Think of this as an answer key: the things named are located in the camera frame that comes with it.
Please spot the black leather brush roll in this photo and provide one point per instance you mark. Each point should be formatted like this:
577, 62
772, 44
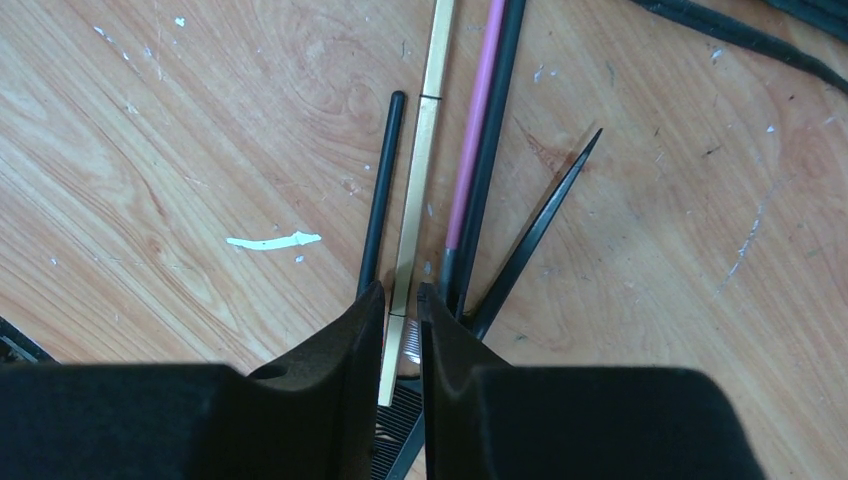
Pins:
827, 16

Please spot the pink handled brow brush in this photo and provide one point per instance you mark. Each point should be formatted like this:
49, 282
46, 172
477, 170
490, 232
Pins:
471, 141

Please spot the slim black liner brush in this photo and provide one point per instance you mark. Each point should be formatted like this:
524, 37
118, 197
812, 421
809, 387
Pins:
381, 193

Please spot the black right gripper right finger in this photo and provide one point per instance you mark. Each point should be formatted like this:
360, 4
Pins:
488, 419

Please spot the gold handled makeup brush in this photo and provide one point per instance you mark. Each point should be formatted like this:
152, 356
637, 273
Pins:
423, 141

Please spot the black spoolie brush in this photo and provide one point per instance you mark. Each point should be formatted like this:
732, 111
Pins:
496, 103

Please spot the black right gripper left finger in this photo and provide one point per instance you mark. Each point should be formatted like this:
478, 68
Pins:
309, 414

